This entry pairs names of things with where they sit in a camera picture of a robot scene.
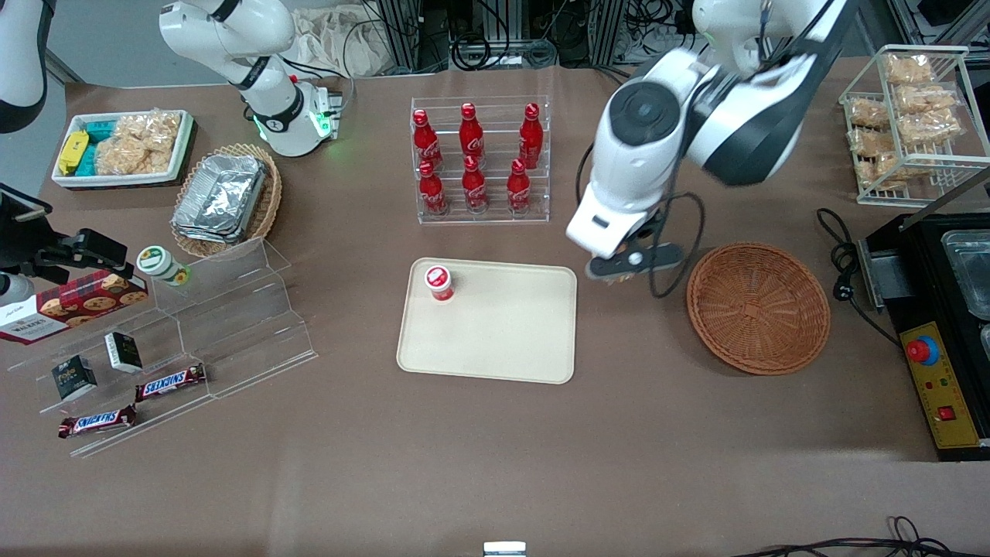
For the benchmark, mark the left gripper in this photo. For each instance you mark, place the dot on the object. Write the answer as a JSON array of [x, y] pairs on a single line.
[[647, 230]]

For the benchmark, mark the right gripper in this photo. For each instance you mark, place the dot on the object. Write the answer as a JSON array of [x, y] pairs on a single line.
[[40, 246]]

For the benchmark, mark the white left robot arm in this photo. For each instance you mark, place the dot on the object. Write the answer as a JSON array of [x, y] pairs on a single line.
[[742, 131]]

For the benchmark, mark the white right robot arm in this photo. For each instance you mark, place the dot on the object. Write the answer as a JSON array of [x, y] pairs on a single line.
[[271, 100]]

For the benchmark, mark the beige plastic tray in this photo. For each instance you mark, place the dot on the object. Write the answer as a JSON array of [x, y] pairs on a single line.
[[503, 333]]

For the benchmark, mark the round brown wicker basket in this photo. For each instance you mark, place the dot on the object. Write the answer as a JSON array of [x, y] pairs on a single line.
[[758, 309]]

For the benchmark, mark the oval light wicker basket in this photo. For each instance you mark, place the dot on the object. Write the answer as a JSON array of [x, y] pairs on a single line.
[[271, 201]]

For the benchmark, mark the red tartan cookie box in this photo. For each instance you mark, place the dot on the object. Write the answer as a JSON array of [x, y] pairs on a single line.
[[77, 305]]

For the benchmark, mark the green-lid cup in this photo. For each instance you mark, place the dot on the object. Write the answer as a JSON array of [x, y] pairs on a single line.
[[158, 263]]

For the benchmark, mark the white plastic bin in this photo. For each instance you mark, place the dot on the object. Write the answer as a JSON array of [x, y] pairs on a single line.
[[77, 179]]

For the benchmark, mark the teal snack packet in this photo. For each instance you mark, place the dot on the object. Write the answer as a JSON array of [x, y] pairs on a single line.
[[87, 160], [98, 130]]

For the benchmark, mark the red cola bottle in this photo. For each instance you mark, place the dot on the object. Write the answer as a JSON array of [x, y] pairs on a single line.
[[518, 193], [471, 139], [474, 189], [530, 139], [426, 143], [432, 193]]

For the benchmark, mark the yellow snack packet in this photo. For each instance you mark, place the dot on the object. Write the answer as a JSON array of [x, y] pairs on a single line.
[[73, 152]]

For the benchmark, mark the small black carton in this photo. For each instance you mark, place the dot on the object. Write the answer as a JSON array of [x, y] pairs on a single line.
[[124, 352], [74, 377]]

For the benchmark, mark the clear acrylic bottle rack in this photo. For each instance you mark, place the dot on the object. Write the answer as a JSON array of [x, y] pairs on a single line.
[[495, 216]]

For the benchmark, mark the bagged rice crackers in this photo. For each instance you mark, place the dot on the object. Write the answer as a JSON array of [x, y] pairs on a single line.
[[139, 147]]

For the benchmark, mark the stacked foil containers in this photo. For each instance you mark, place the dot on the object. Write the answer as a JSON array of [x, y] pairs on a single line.
[[220, 197]]

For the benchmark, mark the Snickers chocolate bar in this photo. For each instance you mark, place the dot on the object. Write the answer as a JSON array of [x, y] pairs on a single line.
[[97, 422], [170, 382]]

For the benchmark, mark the clear acrylic stepped display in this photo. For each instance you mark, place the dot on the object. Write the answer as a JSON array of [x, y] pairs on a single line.
[[232, 325]]

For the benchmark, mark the red-lid yogurt cup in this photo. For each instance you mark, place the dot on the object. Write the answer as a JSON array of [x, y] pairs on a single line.
[[438, 282]]

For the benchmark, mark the bagged fried snack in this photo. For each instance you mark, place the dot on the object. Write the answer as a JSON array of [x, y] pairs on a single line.
[[924, 130], [870, 141], [928, 99], [911, 71], [882, 172], [869, 113]]

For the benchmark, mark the beige crumpled cloth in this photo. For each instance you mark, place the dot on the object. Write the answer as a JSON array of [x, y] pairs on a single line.
[[340, 42]]

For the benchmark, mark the black machine with yellow panel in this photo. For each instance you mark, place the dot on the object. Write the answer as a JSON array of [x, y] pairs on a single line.
[[920, 309]]

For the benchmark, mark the red emergency stop button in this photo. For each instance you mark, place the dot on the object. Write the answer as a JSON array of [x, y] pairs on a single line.
[[922, 351]]

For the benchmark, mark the small silver object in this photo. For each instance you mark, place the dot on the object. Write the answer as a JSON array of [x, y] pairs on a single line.
[[504, 549]]

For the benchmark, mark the steel pan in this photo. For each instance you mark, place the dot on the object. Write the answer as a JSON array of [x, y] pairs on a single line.
[[971, 271]]

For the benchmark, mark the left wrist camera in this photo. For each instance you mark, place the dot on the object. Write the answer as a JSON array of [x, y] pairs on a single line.
[[657, 257]]

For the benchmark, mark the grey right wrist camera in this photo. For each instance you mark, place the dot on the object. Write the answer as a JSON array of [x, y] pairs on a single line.
[[14, 291]]

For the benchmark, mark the aluminium frame post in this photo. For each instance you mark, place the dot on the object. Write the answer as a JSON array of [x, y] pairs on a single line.
[[609, 31], [402, 35]]

